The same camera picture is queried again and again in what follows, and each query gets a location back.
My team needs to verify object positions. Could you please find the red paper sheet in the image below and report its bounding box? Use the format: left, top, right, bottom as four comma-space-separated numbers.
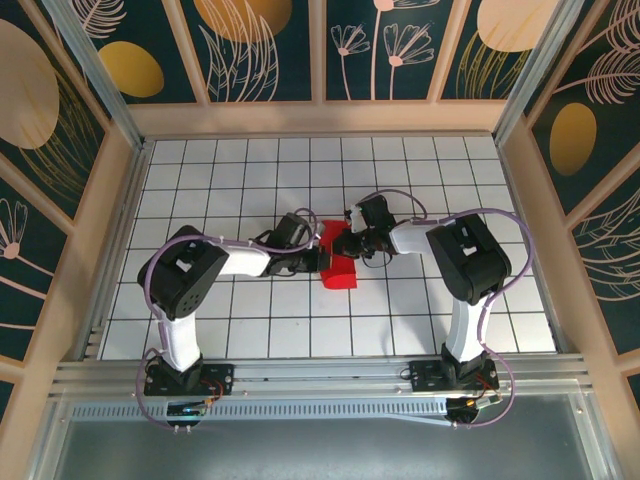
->
318, 219, 360, 291

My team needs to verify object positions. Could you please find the grey metal sheet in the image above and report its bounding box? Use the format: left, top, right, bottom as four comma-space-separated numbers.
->
29, 394, 616, 480

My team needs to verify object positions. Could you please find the small circuit board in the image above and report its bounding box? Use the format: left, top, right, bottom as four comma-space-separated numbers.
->
167, 402, 209, 419
447, 394, 501, 426

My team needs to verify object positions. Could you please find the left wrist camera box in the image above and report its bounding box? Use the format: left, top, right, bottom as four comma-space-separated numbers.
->
272, 212, 322, 250

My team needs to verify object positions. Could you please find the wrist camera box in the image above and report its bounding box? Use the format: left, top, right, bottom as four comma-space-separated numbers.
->
272, 212, 322, 250
348, 196, 397, 235

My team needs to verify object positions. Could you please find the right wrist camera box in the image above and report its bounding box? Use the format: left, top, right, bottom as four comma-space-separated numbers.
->
348, 196, 397, 235

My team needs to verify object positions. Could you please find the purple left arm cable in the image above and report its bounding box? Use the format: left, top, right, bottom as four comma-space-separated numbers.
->
135, 207, 322, 432

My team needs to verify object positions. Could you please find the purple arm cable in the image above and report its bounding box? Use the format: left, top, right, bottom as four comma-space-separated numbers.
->
367, 188, 534, 431
135, 207, 322, 432

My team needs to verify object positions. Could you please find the long aluminium base rail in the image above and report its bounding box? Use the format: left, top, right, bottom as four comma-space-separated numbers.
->
49, 353, 594, 401

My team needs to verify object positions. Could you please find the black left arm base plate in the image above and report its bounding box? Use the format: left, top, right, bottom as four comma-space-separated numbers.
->
143, 363, 236, 397

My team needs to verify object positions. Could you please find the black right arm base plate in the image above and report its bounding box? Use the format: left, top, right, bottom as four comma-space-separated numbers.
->
408, 359, 501, 394

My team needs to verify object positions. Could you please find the grey slotted cable duct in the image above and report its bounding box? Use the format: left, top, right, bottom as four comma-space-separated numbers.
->
69, 397, 454, 429

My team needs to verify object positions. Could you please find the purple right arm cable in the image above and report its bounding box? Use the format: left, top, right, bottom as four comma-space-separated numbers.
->
367, 188, 534, 431

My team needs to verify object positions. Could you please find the aluminium side rail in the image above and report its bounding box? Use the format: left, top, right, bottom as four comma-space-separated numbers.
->
74, 139, 154, 361

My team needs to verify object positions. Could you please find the aluminium corner post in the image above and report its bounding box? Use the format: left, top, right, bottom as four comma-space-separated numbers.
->
42, 0, 149, 151
492, 0, 600, 146

